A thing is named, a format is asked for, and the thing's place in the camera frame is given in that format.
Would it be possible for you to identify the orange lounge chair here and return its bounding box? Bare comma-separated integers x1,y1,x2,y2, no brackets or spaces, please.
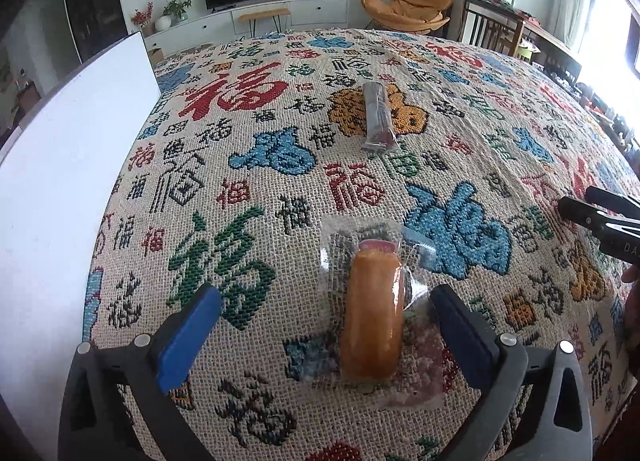
361,0,454,34

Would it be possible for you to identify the white storage box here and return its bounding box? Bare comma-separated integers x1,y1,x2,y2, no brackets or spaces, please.
1,34,160,460

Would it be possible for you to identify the dark wooden chair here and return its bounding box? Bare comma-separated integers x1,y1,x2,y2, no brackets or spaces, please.
458,0,525,57

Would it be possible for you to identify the small wooden bench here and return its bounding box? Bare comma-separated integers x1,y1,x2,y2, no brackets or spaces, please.
239,8,291,37

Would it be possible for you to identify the orange bread roll packet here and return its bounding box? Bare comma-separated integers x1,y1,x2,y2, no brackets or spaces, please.
319,216,444,411

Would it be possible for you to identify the patterned woven tablecloth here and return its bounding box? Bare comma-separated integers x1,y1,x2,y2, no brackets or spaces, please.
84,28,639,460

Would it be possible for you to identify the plant in white vase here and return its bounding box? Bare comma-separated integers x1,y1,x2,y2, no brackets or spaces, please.
154,0,193,32

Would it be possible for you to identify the white tv cabinet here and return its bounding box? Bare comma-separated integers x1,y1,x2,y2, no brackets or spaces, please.
144,0,349,56

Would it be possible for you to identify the right hand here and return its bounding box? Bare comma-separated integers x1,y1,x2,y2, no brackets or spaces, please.
622,266,640,380

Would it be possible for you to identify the red flower arrangement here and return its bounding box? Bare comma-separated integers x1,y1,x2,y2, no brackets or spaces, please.
130,2,154,37

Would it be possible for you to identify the cardboard box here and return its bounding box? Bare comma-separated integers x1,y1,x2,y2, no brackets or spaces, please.
148,48,164,68

